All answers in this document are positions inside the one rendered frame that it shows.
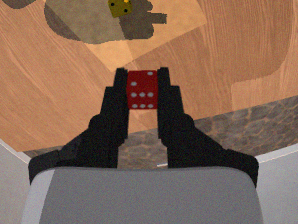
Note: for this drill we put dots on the yellow die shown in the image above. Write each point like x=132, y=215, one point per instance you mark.
x=120, y=7

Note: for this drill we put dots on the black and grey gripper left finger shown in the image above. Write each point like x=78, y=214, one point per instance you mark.
x=92, y=148

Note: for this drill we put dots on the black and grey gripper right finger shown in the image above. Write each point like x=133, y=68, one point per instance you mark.
x=186, y=145

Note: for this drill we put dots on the red die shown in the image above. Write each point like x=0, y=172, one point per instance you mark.
x=142, y=90

